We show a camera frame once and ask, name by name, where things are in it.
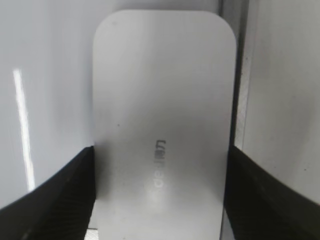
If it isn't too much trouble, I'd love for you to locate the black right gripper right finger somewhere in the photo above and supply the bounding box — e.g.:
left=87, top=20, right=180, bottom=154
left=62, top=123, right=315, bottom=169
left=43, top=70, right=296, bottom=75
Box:
left=224, top=146, right=320, bottom=240

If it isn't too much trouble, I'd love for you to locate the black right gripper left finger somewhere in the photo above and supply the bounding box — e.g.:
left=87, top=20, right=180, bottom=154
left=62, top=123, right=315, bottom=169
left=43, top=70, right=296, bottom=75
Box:
left=0, top=146, right=96, bottom=240

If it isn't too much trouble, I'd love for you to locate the white rectangular board eraser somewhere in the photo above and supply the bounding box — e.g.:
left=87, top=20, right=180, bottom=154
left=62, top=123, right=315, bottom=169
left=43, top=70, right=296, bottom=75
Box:
left=92, top=9, right=237, bottom=240

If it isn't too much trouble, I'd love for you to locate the white board with aluminium frame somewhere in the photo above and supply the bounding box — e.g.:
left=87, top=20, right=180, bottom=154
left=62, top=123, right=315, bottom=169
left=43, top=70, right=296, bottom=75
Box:
left=0, top=0, right=253, bottom=240

